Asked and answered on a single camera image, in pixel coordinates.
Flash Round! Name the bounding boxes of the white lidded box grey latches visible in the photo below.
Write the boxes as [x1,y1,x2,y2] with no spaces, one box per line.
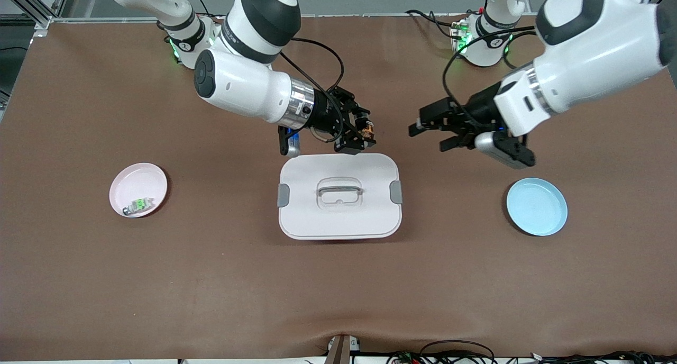
[277,153,404,241]

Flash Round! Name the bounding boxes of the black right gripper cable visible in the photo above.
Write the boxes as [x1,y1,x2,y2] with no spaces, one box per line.
[278,37,345,142]

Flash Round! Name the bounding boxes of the camera mount post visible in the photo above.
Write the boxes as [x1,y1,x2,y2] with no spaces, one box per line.
[324,334,362,364]

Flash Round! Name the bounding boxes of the brown table mat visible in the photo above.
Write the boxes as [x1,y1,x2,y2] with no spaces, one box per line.
[0,14,677,362]

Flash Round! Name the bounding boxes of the pink round plate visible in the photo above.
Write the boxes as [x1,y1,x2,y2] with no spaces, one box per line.
[109,162,169,219]

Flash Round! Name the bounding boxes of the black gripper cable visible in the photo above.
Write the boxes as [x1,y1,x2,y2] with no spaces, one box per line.
[443,28,537,126]
[278,37,345,142]

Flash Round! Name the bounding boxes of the light blue round plate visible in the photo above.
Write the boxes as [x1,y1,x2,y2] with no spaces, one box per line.
[506,177,569,237]

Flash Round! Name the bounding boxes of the black left arm base cable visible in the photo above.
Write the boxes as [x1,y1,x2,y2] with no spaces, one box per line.
[406,8,469,41]

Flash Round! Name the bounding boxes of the black flat cable bundle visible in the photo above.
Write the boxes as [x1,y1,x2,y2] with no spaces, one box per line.
[529,350,677,364]

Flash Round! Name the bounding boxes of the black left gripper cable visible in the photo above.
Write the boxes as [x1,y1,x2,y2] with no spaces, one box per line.
[443,28,537,126]

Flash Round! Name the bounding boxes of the green push-button switch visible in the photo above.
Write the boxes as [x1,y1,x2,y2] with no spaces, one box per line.
[122,197,155,217]

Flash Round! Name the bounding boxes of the black cable bundle with loop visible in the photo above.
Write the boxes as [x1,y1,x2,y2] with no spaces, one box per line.
[386,340,498,364]

